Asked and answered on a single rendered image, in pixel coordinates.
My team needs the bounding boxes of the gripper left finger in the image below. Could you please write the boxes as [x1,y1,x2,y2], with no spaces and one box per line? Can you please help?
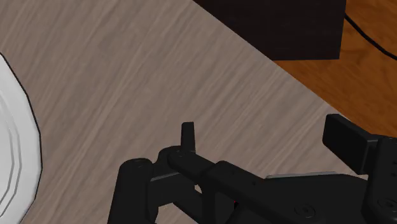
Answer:
[107,122,265,224]

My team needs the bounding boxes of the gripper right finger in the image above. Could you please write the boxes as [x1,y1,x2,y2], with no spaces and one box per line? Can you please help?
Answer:
[322,113,397,224]

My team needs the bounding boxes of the white plate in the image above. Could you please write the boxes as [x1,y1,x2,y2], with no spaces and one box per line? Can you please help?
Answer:
[0,52,43,224]

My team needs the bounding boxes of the black cable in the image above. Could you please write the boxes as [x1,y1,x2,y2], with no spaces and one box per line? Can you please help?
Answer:
[344,13,397,61]

